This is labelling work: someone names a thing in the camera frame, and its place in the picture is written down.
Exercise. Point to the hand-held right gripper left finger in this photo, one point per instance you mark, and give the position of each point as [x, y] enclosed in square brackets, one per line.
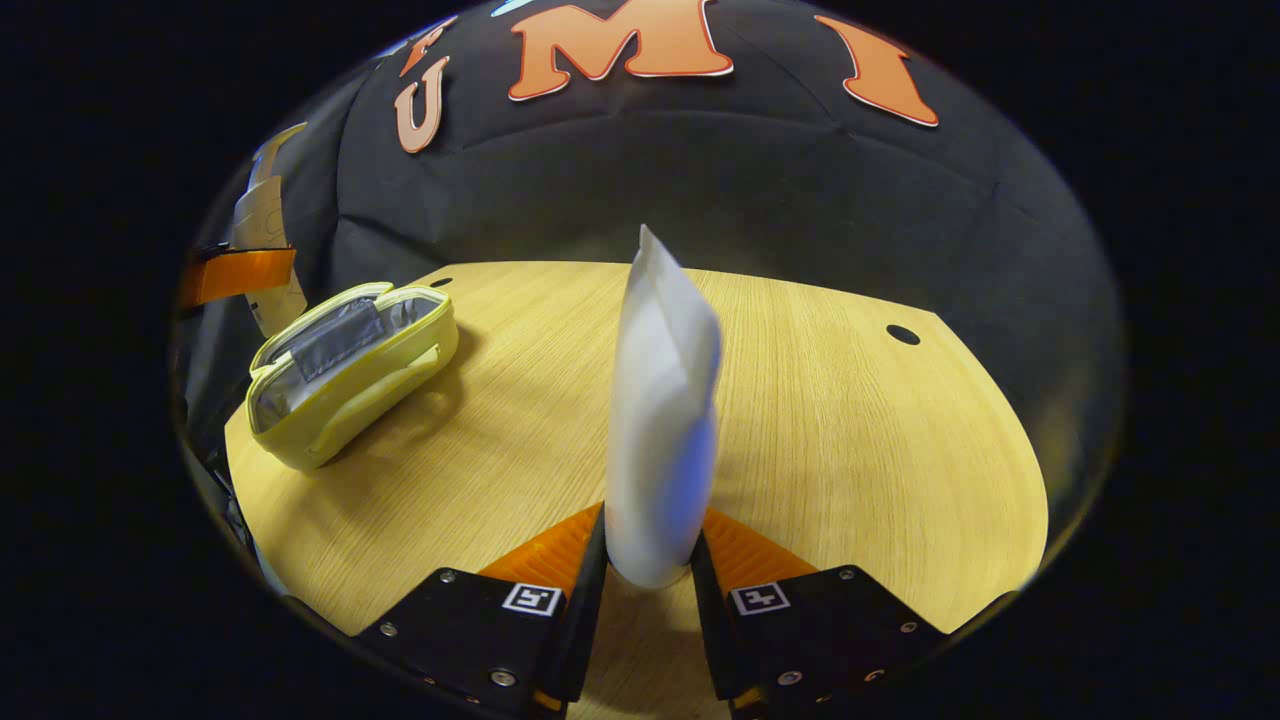
[585, 620]

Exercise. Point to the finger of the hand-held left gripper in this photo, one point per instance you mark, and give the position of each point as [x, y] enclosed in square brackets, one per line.
[240, 275]

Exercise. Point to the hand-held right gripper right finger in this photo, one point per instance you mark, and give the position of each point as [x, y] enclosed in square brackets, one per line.
[712, 640]

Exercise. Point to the small yellow suitcase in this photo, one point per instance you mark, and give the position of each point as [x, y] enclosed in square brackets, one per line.
[370, 395]

